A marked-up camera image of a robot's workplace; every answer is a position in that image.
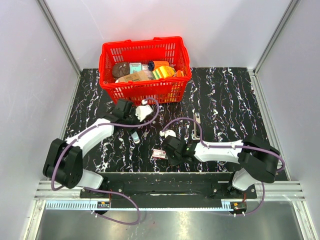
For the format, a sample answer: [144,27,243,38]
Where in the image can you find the red white staple box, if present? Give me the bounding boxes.
[152,149,167,159]

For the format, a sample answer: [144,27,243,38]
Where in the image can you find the white silver staple remover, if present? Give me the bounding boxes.
[131,131,140,144]

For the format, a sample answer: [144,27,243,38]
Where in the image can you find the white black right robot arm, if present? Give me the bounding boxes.
[163,135,280,198]

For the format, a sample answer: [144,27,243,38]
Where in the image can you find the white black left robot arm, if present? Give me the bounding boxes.
[42,99,140,198]

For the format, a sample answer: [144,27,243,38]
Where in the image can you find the red plastic shopping basket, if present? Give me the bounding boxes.
[98,36,192,105]

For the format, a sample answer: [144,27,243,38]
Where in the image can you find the orange snack packet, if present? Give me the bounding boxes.
[173,70,185,78]

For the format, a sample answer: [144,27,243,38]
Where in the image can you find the yellow green striped box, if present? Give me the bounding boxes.
[151,66,176,80]

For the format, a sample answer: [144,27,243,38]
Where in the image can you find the brown cardboard box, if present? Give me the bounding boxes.
[115,71,150,83]

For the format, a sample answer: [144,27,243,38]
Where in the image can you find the orange blue cylinder can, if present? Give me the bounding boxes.
[147,60,170,72]

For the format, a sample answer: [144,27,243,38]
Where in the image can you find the teal card box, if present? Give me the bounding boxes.
[129,62,142,74]

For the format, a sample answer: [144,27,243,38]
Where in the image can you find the brown round cookie pack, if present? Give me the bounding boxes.
[112,62,130,79]

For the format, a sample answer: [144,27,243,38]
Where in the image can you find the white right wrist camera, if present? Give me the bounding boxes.
[159,129,176,138]

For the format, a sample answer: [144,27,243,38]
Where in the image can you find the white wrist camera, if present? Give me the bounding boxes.
[159,129,176,138]
[135,99,153,122]

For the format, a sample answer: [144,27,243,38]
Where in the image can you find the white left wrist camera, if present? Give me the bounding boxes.
[135,99,153,122]

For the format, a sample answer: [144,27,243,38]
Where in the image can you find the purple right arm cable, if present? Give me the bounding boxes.
[161,117,286,217]

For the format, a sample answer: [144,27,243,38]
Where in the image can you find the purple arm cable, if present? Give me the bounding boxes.
[50,97,160,191]
[161,117,286,217]

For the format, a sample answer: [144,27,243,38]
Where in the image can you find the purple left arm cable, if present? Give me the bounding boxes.
[50,97,160,191]

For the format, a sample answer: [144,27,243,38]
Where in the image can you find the aluminium ruler rail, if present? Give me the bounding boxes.
[45,198,234,212]

